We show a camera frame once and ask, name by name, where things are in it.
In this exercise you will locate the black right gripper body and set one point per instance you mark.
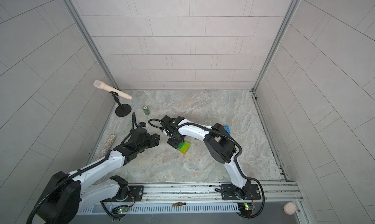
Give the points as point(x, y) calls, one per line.
point(176, 139)

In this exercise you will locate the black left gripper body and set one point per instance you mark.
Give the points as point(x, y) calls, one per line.
point(148, 143)

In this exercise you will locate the lime lego brick long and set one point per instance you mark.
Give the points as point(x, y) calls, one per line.
point(187, 145)

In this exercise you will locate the light blue lego brick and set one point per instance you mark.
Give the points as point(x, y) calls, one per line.
point(226, 127)

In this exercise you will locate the bright green lego brick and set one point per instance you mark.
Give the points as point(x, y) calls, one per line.
point(181, 146)

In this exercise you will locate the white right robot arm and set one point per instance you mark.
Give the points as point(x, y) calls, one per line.
point(221, 146)

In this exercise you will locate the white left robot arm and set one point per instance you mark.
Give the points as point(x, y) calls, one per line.
point(68, 193)

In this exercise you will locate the green battery cell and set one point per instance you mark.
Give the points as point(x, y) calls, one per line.
point(146, 110)

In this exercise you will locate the glittery silver stick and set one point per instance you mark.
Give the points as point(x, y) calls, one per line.
point(107, 146)

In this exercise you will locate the black microphone stand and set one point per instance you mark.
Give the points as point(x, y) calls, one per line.
point(122, 110)

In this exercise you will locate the beige microphone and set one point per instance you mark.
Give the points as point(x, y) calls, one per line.
point(102, 85)

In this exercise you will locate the left circuit board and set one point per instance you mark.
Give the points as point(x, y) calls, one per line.
point(122, 209)

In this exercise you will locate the circuit board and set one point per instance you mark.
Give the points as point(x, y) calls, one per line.
point(246, 209)
point(122, 209)

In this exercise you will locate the brass fitting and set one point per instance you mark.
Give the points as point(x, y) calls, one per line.
point(178, 204)

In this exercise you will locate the right circuit board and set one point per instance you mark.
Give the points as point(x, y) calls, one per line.
point(246, 209)

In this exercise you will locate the pink round knob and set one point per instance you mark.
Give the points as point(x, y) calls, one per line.
point(290, 208)

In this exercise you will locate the metal corner profile left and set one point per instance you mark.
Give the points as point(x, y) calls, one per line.
point(88, 39)

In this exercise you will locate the metal corner profile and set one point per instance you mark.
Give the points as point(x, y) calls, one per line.
point(88, 39)
point(285, 23)

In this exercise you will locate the metal corner profile right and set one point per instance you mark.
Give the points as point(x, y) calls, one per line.
point(285, 23)

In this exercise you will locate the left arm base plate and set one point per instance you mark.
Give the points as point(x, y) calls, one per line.
point(129, 194)

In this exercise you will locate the aluminium rail frame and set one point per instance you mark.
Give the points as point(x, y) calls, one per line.
point(204, 198)

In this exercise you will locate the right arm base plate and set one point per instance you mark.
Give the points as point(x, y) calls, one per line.
point(230, 192)

